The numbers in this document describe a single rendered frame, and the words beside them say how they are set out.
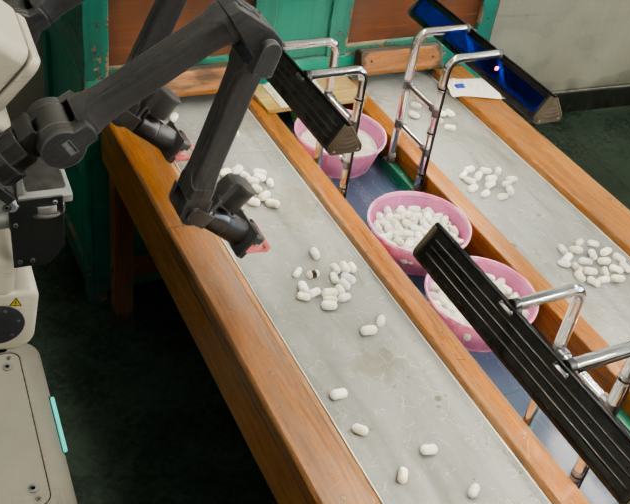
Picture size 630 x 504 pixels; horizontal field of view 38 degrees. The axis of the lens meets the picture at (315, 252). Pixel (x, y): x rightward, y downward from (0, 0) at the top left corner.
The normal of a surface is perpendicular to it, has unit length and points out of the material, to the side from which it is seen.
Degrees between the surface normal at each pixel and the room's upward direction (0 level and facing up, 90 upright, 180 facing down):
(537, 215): 0
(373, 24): 90
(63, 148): 96
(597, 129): 0
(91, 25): 90
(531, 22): 90
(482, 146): 0
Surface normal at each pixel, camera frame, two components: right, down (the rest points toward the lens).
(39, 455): 0.13, -0.78
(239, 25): 0.44, 0.68
